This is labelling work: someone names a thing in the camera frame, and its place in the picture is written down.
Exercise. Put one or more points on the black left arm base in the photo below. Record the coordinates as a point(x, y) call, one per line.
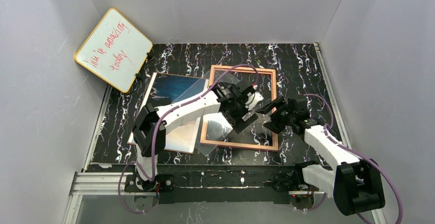
point(162, 183)

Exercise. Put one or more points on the pink wooden picture frame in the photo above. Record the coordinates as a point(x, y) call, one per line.
point(238, 144)

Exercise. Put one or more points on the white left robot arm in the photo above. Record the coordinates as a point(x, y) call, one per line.
point(153, 124)

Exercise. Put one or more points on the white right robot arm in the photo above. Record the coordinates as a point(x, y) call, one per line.
point(354, 184)

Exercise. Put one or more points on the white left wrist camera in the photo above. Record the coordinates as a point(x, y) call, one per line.
point(253, 99)

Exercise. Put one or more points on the yellow rimmed whiteboard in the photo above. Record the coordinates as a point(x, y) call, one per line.
point(115, 51)

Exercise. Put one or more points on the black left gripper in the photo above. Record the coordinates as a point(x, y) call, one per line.
point(242, 114)

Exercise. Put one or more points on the clear acrylic sheet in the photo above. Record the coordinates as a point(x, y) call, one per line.
point(217, 127)

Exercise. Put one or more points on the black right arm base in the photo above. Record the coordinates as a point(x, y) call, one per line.
point(291, 182)

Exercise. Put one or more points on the landscape photo board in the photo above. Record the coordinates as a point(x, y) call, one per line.
point(165, 89)

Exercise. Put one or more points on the aluminium rail frame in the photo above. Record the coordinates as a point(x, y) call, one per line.
point(228, 123)

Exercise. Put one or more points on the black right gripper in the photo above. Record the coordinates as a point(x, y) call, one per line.
point(276, 114)

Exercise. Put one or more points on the black marble pattern board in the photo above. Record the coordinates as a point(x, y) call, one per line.
point(299, 70)

